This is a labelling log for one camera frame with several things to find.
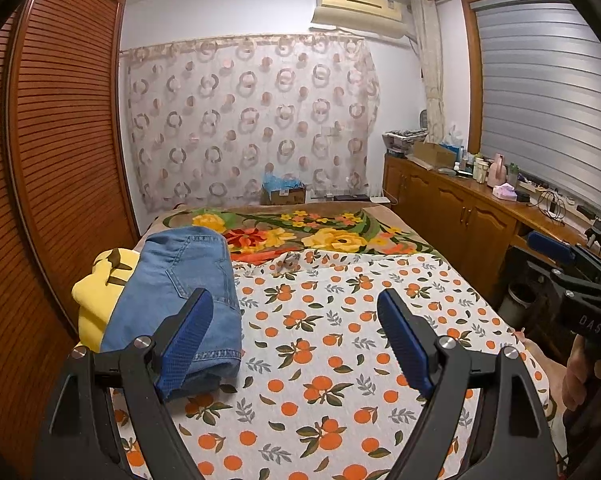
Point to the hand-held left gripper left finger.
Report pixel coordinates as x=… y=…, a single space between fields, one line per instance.
x=188 y=345

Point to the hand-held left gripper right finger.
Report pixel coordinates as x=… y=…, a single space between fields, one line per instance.
x=405 y=345

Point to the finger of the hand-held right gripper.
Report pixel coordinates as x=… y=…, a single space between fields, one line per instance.
x=550 y=247
x=565 y=282

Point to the blue denim pants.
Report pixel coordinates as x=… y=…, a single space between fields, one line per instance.
x=180 y=285

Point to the person's right hand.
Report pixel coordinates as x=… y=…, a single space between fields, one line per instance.
x=575 y=375

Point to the grey waste bin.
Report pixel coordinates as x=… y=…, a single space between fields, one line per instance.
x=518 y=305

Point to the white power strip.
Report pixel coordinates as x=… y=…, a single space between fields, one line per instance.
x=540 y=190

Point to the pink face mask stack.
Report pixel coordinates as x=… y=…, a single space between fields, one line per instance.
x=504 y=192

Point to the orange print bedsheet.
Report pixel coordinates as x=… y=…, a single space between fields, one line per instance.
x=330 y=340

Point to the green bottle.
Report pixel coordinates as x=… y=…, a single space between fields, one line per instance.
x=513 y=172

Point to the pink bottle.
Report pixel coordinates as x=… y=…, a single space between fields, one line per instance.
x=496 y=170

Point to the wooden sideboard cabinet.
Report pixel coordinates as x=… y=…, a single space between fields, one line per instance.
x=455 y=215

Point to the yellow plush toy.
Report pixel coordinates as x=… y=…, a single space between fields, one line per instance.
x=98 y=300

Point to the white jar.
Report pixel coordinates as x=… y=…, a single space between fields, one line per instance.
x=480 y=170

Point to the floral blanket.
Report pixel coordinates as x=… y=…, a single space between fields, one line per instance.
x=330 y=232

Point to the clear plastic bag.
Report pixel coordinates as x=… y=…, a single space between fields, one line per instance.
x=453 y=139

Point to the grey window blind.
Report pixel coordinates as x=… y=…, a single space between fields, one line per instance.
x=550 y=100

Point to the flat cardboard box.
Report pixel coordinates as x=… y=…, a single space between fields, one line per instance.
x=433 y=155

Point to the flat black box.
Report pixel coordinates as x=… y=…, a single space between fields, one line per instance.
x=349 y=197

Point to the cardboard box with blue bag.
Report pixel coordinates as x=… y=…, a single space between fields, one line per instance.
x=283 y=192

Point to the cream window curtain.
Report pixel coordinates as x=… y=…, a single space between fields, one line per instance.
x=430 y=70

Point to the circle print sheer curtain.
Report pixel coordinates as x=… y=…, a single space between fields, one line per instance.
x=250 y=120

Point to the wooden louvred wardrobe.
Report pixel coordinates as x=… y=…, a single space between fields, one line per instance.
x=65 y=135

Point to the beige air conditioner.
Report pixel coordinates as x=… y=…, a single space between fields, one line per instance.
x=360 y=10

